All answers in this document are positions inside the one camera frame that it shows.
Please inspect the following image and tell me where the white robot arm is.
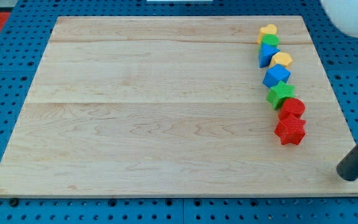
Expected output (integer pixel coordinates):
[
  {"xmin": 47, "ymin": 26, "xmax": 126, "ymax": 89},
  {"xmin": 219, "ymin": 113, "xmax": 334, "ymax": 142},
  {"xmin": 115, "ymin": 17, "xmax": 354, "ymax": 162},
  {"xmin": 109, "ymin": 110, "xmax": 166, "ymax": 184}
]
[{"xmin": 320, "ymin": 0, "xmax": 358, "ymax": 38}]

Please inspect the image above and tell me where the green star block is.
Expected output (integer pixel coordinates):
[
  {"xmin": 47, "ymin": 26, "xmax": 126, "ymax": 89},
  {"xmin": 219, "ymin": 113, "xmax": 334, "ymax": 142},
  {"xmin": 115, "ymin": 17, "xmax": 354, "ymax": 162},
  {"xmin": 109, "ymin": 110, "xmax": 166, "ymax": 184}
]
[{"xmin": 266, "ymin": 81, "xmax": 295, "ymax": 110}]

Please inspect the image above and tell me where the red star block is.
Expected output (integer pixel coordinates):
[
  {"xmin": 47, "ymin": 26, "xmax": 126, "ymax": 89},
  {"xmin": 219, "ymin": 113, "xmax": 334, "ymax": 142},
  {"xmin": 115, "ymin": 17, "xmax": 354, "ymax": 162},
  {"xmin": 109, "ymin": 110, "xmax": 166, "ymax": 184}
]
[{"xmin": 274, "ymin": 114, "xmax": 306, "ymax": 145}]

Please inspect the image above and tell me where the light wooden board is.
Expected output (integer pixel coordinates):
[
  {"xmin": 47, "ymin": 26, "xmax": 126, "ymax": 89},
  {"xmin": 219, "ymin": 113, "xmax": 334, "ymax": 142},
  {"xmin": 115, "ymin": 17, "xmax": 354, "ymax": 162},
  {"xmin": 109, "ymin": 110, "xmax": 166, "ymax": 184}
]
[{"xmin": 0, "ymin": 16, "xmax": 358, "ymax": 198}]

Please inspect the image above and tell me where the blue triangle block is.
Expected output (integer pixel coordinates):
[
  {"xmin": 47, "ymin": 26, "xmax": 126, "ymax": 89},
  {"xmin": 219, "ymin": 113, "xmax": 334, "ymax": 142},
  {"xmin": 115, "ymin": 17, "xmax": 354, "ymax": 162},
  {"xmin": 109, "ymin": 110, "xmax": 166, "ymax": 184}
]
[{"xmin": 259, "ymin": 44, "xmax": 280, "ymax": 68}]

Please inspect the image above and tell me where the blue cube block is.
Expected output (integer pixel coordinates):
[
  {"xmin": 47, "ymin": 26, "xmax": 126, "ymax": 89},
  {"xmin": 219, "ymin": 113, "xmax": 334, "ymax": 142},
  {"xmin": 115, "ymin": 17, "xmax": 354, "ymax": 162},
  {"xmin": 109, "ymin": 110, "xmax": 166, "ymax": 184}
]
[{"xmin": 262, "ymin": 64, "xmax": 291, "ymax": 88}]

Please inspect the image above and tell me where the red cylinder block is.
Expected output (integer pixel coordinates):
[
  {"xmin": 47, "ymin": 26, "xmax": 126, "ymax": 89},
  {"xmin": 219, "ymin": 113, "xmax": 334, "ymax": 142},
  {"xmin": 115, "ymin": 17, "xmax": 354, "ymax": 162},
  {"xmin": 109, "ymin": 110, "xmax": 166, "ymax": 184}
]
[{"xmin": 278, "ymin": 98, "xmax": 306, "ymax": 119}]

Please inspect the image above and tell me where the green cylinder block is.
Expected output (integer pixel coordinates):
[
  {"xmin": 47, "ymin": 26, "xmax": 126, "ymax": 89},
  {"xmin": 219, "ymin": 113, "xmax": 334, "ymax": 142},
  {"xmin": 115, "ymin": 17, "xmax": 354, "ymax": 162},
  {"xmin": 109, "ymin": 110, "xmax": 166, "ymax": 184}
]
[{"xmin": 260, "ymin": 34, "xmax": 280, "ymax": 47}]

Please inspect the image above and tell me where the yellow hexagon block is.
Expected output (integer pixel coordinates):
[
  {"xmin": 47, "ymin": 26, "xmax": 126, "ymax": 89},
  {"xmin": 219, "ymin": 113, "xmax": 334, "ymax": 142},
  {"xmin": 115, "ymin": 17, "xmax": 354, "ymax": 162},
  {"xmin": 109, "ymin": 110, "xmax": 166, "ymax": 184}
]
[{"xmin": 268, "ymin": 52, "xmax": 293, "ymax": 68}]

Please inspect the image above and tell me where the yellow heart block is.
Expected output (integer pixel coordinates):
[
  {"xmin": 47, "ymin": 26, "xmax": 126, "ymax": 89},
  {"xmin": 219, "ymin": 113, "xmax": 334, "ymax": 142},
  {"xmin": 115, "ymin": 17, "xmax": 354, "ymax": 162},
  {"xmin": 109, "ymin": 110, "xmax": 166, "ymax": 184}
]
[{"xmin": 257, "ymin": 24, "xmax": 277, "ymax": 44}]

